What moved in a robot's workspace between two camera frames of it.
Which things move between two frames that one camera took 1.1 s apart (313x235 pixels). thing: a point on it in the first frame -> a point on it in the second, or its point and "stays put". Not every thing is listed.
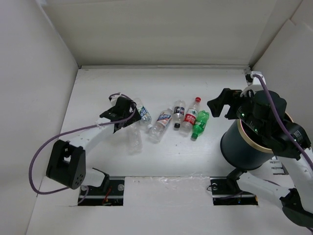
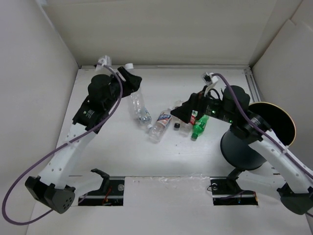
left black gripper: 135,118 -> 130,83
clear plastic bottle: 134,141 -> 136,102
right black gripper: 217,104 -> 196,102
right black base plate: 223,195 stays put
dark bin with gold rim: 244,148 stays put
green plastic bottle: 201,118 stays put
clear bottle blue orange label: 162,123 stays put
